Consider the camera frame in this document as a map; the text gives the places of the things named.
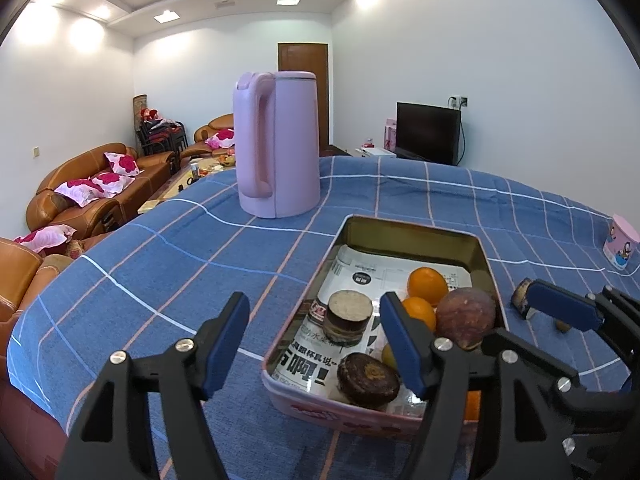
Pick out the small green-yellow fruit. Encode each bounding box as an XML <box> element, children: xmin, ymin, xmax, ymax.
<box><xmin>381</xmin><ymin>344</ymin><xmax>398</xmax><ymax>370</ymax></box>
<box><xmin>554</xmin><ymin>320</ymin><xmax>572</xmax><ymax>334</ymax></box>

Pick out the small orange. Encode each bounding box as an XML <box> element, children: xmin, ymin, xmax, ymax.
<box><xmin>401</xmin><ymin>296</ymin><xmax>437</xmax><ymax>333</ymax></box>
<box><xmin>464</xmin><ymin>391</ymin><xmax>482</xmax><ymax>422</ymax></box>

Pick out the dark mangosteen front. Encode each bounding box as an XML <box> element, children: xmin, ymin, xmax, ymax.
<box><xmin>336</xmin><ymin>352</ymin><xmax>400</xmax><ymax>410</ymax></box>

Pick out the large orange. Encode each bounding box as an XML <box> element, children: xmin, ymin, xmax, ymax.
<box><xmin>407</xmin><ymin>266</ymin><xmax>449</xmax><ymax>307</ymax></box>

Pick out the cut sugarcane piece front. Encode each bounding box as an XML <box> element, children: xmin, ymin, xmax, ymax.
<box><xmin>322</xmin><ymin>290</ymin><xmax>373</xmax><ymax>347</ymax></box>

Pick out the printed paper liner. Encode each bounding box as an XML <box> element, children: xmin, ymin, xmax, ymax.
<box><xmin>262</xmin><ymin>244</ymin><xmax>471</xmax><ymax>427</ymax></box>

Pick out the pink metal tin box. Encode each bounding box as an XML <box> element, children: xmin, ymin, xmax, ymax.
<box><xmin>262</xmin><ymin>214</ymin><xmax>499</xmax><ymax>439</ymax></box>

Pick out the blue plaid tablecloth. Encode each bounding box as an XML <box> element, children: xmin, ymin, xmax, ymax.
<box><xmin>8</xmin><ymin>156</ymin><xmax>639</xmax><ymax>479</ymax></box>

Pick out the pink cartoon mug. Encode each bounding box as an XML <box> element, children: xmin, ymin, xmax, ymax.
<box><xmin>603</xmin><ymin>214</ymin><xmax>639</xmax><ymax>270</ymax></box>

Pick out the wooden coffee table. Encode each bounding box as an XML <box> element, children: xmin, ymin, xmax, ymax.
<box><xmin>138</xmin><ymin>155</ymin><xmax>235</xmax><ymax>214</ymax></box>

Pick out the brown leather long sofa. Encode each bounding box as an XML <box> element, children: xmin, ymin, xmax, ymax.
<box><xmin>26</xmin><ymin>143</ymin><xmax>175</xmax><ymax>240</ymax></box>

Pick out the white tv stand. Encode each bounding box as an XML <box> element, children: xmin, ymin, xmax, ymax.
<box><xmin>348</xmin><ymin>146</ymin><xmax>396</xmax><ymax>158</ymax></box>

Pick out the brown leather near armchair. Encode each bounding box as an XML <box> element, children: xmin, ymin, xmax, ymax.
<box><xmin>0</xmin><ymin>233</ymin><xmax>108</xmax><ymax>382</ymax></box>

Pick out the brown leather far sofa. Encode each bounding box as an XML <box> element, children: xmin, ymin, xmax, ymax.
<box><xmin>180</xmin><ymin>114</ymin><xmax>235</xmax><ymax>160</ymax></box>

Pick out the black television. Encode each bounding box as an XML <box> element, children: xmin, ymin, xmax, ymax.
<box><xmin>394</xmin><ymin>102</ymin><xmax>461</xmax><ymax>166</ymax></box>

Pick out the pink electric kettle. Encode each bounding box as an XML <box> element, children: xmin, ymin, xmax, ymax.
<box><xmin>233</xmin><ymin>72</ymin><xmax>320</xmax><ymax>219</ymax></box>

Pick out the brown wooden door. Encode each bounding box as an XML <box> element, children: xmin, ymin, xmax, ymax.
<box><xmin>278</xmin><ymin>42</ymin><xmax>330</xmax><ymax>151</ymax></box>

